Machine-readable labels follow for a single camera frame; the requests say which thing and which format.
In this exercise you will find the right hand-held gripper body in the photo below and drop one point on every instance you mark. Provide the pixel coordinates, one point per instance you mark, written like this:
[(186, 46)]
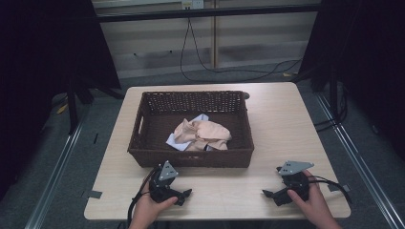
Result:
[(296, 183)]

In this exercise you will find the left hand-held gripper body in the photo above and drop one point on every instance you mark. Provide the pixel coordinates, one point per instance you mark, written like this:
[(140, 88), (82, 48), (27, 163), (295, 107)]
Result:
[(160, 189)]

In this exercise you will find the pale blue cloth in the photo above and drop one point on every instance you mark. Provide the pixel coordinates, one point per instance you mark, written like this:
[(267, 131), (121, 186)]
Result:
[(175, 143)]

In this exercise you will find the brown woven basket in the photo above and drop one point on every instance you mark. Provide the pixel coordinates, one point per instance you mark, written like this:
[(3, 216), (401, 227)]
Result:
[(159, 127)]

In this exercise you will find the beige cloth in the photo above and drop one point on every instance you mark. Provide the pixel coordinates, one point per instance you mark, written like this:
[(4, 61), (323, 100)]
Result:
[(207, 132)]

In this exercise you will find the person's left hand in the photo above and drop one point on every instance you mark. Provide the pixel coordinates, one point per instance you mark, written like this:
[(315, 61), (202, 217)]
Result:
[(146, 210)]

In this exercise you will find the person's right hand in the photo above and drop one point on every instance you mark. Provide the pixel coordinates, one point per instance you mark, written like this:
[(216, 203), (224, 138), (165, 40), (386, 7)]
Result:
[(316, 203)]

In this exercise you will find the grey tape piece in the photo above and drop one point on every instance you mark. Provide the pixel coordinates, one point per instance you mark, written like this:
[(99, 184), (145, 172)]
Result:
[(337, 187), (93, 194)]

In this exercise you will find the black tape strip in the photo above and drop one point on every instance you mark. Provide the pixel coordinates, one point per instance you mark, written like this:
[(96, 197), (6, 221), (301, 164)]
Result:
[(95, 138)]

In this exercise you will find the black metal stand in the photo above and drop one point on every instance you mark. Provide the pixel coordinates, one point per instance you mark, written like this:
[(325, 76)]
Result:
[(333, 95), (72, 105)]

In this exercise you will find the small yellow tape piece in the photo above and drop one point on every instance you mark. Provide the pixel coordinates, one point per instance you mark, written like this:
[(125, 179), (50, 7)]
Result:
[(287, 74)]

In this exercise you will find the yellow floor scrap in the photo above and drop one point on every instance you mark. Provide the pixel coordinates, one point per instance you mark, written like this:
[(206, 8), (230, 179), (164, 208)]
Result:
[(62, 108)]

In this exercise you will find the black curtain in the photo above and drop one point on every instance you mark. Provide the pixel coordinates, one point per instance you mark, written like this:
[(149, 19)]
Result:
[(372, 63), (38, 63)]

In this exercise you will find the black horizontal bar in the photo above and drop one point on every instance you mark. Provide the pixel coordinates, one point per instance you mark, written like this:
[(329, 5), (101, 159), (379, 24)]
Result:
[(207, 13)]

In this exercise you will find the metal floor rail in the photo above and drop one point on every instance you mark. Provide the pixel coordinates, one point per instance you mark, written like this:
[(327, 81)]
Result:
[(363, 171), (54, 178)]

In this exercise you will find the wooden wall post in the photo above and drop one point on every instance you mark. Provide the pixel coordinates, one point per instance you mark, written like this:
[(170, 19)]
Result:
[(216, 38)]

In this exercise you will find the white wall socket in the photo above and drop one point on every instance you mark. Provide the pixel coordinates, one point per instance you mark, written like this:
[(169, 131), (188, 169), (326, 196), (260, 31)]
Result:
[(192, 4)]

